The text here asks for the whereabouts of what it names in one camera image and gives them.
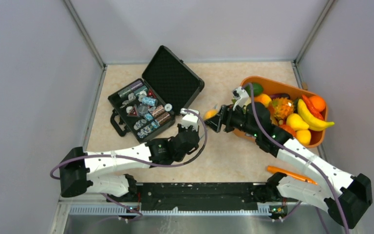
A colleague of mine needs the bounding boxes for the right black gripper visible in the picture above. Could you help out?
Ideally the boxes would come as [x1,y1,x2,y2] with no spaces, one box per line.
[205,102,259,137]

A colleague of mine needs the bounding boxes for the orange pineapple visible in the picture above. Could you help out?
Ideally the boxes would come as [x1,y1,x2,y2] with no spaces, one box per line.
[267,97,295,120]

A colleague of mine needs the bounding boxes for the dark purple grapes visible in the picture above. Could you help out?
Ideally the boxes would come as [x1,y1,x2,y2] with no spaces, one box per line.
[269,93,291,100]

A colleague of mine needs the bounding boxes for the yellow orange peach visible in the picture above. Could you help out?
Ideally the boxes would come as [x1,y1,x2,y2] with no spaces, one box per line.
[203,109,218,120]

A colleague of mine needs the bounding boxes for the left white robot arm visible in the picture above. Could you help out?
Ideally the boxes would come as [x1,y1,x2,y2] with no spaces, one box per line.
[56,124,200,202]

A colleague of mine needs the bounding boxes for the yellow banana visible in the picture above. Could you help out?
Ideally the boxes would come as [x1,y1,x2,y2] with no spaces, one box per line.
[298,99,335,132]

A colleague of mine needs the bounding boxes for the orange mango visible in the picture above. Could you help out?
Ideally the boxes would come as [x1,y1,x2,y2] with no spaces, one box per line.
[254,93,272,108]

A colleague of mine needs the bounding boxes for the green lime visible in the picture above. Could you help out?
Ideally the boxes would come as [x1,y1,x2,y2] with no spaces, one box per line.
[244,82,264,97]

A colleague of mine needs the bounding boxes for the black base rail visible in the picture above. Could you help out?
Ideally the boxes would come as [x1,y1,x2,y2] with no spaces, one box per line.
[106,174,300,220]

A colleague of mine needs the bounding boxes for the orange tangerine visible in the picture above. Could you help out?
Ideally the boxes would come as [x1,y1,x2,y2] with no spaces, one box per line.
[309,96,326,112]

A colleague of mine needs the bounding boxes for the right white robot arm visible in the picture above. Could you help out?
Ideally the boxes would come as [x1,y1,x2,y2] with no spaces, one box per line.
[204,102,373,229]

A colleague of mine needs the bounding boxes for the yellow lemon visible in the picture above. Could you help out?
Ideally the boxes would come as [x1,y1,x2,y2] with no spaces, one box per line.
[296,130,312,146]

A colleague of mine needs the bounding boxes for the white blue poker chip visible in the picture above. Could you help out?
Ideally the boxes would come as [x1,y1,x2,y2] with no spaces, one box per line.
[164,103,172,112]

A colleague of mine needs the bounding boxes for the orange carrot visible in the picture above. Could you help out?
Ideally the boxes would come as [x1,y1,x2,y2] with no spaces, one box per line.
[266,165,318,185]

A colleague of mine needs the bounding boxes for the black poker chip case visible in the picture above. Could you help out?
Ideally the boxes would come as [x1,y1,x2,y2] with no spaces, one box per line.
[108,45,205,143]

